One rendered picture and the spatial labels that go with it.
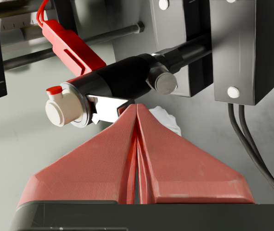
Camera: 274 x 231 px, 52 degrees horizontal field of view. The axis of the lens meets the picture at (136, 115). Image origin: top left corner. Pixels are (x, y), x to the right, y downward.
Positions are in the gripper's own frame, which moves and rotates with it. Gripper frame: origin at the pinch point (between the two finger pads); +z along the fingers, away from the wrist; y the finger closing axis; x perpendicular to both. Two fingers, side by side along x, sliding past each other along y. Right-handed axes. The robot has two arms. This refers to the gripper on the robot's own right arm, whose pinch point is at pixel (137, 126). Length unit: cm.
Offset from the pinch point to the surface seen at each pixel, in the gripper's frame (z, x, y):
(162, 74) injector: 5.1, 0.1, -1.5
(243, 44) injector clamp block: 11.3, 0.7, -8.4
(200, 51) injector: 12.3, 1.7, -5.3
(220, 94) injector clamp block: 11.7, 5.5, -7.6
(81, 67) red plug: 6.1, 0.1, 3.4
